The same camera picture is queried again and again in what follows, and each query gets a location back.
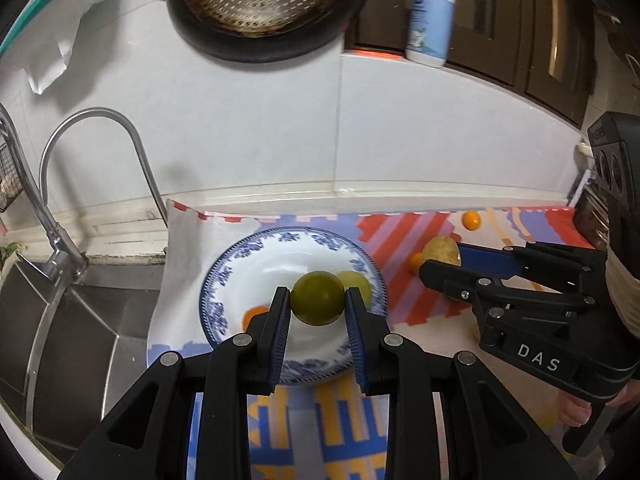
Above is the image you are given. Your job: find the yellow-green round fruit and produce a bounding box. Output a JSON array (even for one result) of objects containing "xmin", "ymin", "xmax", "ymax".
[
  {"xmin": 339, "ymin": 270, "xmax": 373, "ymax": 306},
  {"xmin": 421, "ymin": 236, "xmax": 462, "ymax": 267}
]

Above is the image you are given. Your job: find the colourful printed cloth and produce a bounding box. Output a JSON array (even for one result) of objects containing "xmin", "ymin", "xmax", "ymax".
[{"xmin": 145, "ymin": 199, "xmax": 581, "ymax": 480}]

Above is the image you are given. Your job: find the green tomato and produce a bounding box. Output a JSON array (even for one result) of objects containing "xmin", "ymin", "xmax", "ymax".
[{"xmin": 291, "ymin": 270, "xmax": 347, "ymax": 326}]

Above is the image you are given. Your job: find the blue and white patterned plate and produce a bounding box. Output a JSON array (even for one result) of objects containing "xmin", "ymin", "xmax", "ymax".
[{"xmin": 199, "ymin": 227, "xmax": 388, "ymax": 386}]

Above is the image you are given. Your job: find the stainless steel sink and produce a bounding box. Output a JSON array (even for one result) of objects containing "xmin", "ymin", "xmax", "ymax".
[{"xmin": 0, "ymin": 250, "xmax": 168, "ymax": 466}]

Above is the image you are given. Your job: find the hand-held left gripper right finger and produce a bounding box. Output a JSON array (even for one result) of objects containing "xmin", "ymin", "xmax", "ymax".
[{"xmin": 344, "ymin": 287, "xmax": 571, "ymax": 480}]

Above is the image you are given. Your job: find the person's right hand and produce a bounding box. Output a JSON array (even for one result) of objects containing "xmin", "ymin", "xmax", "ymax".
[{"xmin": 556, "ymin": 391, "xmax": 595, "ymax": 428}]

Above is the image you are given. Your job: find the chrome kitchen faucet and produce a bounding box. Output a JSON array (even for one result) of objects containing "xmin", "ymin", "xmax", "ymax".
[{"xmin": 0, "ymin": 106, "xmax": 168, "ymax": 278}]

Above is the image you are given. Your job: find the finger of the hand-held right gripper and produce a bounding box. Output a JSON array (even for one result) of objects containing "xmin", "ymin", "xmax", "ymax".
[
  {"xmin": 419, "ymin": 259, "xmax": 608, "ymax": 341},
  {"xmin": 457, "ymin": 241, "xmax": 608, "ymax": 296}
]

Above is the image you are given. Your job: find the black wire dish rack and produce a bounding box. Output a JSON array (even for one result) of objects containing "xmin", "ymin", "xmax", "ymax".
[{"xmin": 0, "ymin": 130, "xmax": 26, "ymax": 213}]

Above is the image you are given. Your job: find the black frying pan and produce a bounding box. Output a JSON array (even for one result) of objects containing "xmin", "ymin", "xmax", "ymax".
[{"xmin": 166, "ymin": 0, "xmax": 373, "ymax": 63}]

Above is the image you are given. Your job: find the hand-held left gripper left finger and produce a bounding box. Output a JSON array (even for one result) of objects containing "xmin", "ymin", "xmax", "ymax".
[{"xmin": 57, "ymin": 286, "xmax": 292, "ymax": 480}]

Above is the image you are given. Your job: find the dark brown cabinet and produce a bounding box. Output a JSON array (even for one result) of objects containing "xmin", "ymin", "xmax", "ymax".
[{"xmin": 345, "ymin": 0, "xmax": 601, "ymax": 128}]

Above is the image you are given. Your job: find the white teal-trimmed plastic bag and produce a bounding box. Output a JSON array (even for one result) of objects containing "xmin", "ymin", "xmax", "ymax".
[{"xmin": 0, "ymin": 0, "xmax": 126, "ymax": 93}]

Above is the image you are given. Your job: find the white and blue lotion bottle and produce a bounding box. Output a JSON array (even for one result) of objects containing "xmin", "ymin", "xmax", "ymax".
[{"xmin": 405, "ymin": 0, "xmax": 457, "ymax": 68}]

